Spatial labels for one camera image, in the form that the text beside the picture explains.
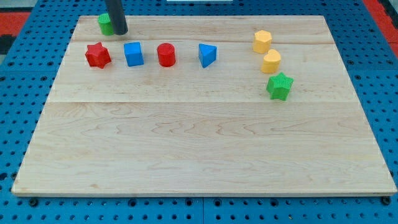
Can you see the blue triangle block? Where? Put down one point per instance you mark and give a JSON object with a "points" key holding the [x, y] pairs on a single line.
{"points": [[207, 54]]}

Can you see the green star block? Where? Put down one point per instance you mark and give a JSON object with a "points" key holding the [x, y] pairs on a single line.
{"points": [[279, 86]]}

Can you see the red star block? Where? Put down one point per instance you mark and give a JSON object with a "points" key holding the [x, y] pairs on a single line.
{"points": [[97, 55]]}

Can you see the light wooden board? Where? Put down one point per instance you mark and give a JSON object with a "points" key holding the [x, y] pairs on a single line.
{"points": [[189, 131]]}

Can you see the red cylinder block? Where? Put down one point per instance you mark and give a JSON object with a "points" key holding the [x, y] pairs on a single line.
{"points": [[166, 54]]}

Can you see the yellow heart block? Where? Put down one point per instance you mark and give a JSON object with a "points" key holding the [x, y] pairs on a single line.
{"points": [[271, 61]]}

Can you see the blue cube block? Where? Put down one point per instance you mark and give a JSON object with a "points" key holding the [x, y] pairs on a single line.
{"points": [[133, 54]]}

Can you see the yellow hexagon block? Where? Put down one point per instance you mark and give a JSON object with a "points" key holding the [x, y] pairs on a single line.
{"points": [[262, 41]]}

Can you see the green cylinder block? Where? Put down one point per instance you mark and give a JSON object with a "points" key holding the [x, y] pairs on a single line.
{"points": [[105, 24]]}

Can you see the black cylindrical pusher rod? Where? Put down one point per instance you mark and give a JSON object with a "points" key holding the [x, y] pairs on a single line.
{"points": [[117, 16]]}

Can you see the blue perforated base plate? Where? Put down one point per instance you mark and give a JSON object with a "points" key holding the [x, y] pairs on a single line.
{"points": [[28, 71]]}

